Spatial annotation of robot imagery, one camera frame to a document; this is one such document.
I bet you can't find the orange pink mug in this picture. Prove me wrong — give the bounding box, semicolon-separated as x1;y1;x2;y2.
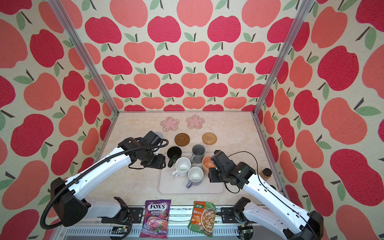
202;156;216;175

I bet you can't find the round brown wooden coaster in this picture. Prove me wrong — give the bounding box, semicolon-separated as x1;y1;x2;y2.
175;133;190;147

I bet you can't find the round woven rattan coaster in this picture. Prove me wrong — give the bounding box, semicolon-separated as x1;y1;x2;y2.
202;132;218;145

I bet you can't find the pink flower silicone coaster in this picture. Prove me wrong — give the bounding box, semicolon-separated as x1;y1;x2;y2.
186;115;205;130

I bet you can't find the round grey coaster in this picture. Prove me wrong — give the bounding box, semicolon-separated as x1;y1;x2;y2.
156;132;164;139

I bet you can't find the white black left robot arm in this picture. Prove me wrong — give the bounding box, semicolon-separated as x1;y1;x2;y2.
40;132;169;230

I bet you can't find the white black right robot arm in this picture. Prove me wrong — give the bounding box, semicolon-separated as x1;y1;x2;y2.
208;162;324;240

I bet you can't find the black mug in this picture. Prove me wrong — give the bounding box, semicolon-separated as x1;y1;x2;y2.
167;146;182;168

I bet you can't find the lavender mug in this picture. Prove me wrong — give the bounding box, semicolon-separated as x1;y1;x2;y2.
186;167;204;189

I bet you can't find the light grey tray mat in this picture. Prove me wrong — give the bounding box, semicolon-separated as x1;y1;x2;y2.
157;151;226;195

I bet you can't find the white mug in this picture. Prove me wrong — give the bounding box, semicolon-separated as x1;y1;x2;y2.
172;157;192;177

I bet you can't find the grey mug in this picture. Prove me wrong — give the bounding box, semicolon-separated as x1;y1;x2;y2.
191;145;206;164

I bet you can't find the green orange soup packet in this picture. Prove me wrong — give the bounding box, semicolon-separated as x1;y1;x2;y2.
188;201;217;238

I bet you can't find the purple Fox's berries candy bag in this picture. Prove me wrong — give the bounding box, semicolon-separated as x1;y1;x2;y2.
139;200;171;239

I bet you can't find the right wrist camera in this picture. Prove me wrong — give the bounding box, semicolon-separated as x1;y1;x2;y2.
211;150;231;170

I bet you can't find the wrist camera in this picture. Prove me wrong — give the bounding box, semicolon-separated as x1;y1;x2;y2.
143;131;162;146
211;150;231;170

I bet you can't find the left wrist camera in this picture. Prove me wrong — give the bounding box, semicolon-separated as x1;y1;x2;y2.
143;131;162;146

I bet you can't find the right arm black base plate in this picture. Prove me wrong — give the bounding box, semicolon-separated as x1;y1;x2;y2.
220;207;249;224

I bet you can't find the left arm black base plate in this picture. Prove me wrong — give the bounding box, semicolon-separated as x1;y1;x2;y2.
101;207;144;225

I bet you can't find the aluminium front frame rail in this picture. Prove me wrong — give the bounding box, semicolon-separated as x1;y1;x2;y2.
47;206;283;240

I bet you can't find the black corrugated cable conduit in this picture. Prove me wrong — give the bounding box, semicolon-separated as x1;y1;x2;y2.
40;137;170;231

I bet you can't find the aluminium frame post left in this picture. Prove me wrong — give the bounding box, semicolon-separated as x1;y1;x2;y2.
48;0;119;117

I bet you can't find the aluminium frame post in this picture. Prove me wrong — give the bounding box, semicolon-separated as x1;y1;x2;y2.
48;0;119;117
253;1;315;118

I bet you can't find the aluminium frame post right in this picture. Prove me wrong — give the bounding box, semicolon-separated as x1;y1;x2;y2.
253;1;315;118

